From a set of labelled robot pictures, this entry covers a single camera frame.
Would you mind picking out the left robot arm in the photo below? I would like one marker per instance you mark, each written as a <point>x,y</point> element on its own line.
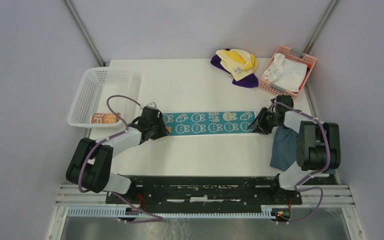
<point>90,166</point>

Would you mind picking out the white toothed cable rail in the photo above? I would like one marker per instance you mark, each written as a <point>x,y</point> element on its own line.
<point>126,212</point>

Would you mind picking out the white plastic basket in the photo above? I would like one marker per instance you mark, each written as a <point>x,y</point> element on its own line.
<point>96,86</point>

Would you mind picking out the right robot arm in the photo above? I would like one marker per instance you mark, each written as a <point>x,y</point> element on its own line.
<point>318,147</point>

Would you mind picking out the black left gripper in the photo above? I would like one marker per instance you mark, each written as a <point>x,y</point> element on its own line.
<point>163,131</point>

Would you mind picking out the purple cloth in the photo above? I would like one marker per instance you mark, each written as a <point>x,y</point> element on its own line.
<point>251,81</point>

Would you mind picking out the cream rabbit text towel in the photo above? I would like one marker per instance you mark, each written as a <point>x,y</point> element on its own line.
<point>104,118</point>

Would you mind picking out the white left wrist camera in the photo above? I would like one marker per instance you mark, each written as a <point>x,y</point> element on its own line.
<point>151,105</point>

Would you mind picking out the white cloth in basket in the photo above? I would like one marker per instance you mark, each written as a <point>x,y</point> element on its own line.
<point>284,73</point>

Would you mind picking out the yellow cloth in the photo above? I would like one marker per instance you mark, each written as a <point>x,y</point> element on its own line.
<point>239,63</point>

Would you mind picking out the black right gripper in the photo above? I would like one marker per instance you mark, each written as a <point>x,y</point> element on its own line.
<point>263,128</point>

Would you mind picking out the pink plastic basket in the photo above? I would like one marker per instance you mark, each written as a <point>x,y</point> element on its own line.
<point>294,55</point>

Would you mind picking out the dark teal cloth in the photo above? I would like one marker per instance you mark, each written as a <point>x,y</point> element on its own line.
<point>284,148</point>

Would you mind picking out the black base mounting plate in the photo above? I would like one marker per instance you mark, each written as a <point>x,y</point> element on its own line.
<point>199,195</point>

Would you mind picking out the teal bunny pattern towel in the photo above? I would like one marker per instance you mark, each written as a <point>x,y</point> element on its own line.
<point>208,123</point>

